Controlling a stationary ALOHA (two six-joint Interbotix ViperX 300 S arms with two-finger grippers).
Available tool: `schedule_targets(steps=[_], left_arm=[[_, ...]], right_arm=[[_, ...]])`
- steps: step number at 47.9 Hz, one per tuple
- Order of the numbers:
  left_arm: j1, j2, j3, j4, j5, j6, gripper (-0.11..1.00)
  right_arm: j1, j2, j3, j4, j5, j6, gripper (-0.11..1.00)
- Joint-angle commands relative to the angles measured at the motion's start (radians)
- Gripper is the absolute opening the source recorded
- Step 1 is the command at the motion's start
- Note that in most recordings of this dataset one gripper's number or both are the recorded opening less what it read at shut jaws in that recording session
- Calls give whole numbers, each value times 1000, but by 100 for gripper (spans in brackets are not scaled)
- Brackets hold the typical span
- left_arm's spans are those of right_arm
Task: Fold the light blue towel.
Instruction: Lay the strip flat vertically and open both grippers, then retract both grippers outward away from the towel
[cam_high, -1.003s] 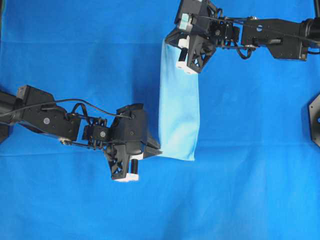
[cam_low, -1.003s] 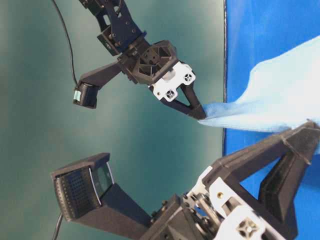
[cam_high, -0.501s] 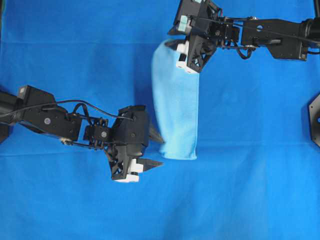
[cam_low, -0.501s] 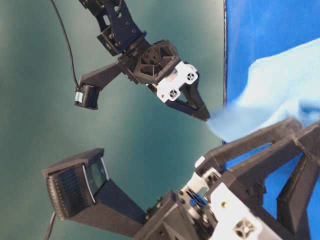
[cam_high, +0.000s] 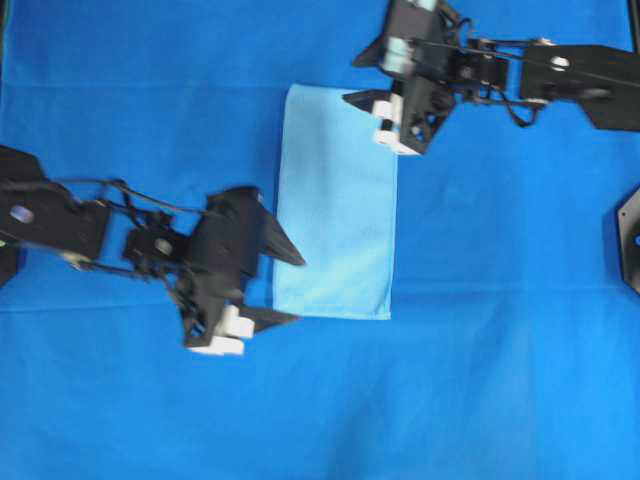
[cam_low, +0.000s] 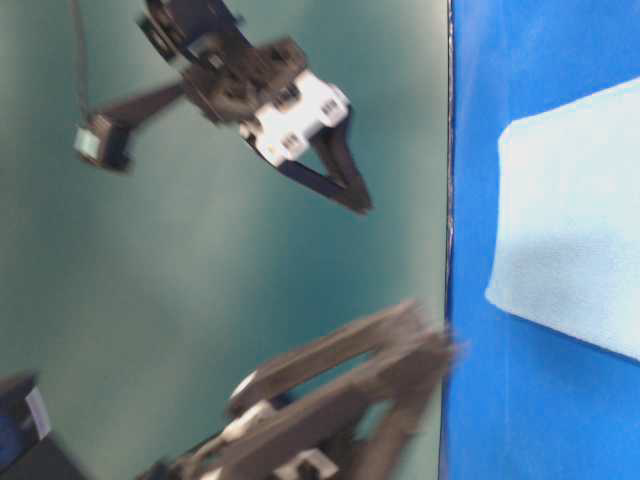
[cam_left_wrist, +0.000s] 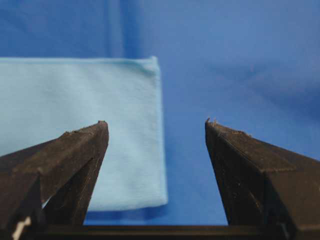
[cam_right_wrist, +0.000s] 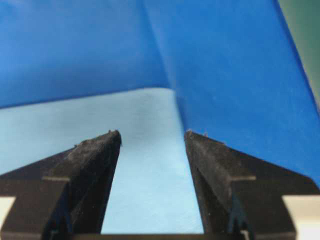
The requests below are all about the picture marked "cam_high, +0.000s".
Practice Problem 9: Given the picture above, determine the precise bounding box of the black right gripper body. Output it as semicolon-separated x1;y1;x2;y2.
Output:
371;77;456;156

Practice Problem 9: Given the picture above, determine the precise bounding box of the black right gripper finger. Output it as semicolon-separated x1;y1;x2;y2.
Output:
351;35;387;69
342;89;393;116

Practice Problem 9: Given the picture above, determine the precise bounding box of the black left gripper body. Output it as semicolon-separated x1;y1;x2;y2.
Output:
170;260;256;356

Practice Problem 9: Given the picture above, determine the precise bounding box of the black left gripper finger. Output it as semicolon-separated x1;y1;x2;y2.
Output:
260;210;306;266
238;305;298;336

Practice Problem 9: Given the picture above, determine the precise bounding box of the light blue towel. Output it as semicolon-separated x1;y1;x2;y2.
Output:
272;84;398;320

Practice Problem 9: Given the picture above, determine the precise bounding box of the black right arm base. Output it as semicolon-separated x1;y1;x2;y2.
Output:
614;186;640;295

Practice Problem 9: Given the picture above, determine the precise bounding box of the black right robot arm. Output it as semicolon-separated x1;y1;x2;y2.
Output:
342;38;639;155

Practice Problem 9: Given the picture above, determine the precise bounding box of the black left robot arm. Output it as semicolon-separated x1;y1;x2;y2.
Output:
1;146;305;356

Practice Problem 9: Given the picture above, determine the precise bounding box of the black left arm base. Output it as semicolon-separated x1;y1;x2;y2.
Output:
0;245;24;288

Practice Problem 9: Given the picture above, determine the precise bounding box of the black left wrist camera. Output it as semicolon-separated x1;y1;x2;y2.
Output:
184;186;264;290

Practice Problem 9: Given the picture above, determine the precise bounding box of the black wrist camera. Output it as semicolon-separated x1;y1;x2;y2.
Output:
184;186;264;290
379;0;462;79

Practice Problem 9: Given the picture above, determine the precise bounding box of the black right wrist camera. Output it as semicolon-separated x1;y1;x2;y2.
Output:
379;0;462;79

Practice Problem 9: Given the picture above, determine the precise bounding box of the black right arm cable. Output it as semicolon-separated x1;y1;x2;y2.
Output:
487;84;546;129

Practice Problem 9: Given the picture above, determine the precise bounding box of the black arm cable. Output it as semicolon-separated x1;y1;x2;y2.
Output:
487;84;546;129
49;177;211;216

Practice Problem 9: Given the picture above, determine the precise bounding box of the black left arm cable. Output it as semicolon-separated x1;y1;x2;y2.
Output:
49;177;211;216

